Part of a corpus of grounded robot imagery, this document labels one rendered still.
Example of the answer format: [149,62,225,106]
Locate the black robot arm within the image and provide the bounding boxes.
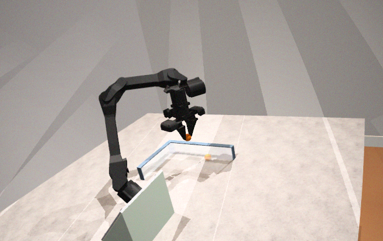
[99,68,206,203]

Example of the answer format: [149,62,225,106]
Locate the clear l-shaped low wall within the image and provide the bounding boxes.
[141,143,233,179]

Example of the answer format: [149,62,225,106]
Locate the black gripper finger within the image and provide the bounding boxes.
[184,118,198,136]
[177,125,186,140]

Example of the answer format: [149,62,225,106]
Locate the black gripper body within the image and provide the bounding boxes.
[161,100,205,132]

